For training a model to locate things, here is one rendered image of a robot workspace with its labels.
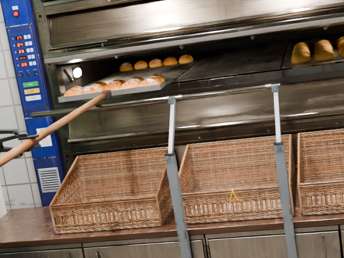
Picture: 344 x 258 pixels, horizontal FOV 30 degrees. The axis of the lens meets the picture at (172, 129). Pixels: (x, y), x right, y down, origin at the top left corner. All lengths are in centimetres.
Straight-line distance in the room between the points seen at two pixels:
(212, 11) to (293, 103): 62
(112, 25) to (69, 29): 24
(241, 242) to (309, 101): 82
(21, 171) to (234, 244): 140
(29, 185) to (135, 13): 117
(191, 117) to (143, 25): 54
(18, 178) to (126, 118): 75
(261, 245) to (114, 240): 69
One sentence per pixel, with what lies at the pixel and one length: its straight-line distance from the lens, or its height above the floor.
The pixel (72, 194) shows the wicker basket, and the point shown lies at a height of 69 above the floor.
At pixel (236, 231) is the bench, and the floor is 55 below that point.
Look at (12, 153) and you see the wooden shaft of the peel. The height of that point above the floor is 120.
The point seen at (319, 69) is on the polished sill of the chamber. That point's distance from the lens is 330.
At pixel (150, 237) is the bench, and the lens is 305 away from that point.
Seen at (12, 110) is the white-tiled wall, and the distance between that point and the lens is 370.
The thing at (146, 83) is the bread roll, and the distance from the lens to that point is 326.
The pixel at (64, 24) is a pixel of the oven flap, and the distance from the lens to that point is 352.
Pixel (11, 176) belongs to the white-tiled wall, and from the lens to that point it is 381.
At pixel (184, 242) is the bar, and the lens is 296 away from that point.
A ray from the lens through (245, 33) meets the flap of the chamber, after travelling 314.
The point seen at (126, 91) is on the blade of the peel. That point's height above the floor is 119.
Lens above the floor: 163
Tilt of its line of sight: 12 degrees down
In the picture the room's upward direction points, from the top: 9 degrees counter-clockwise
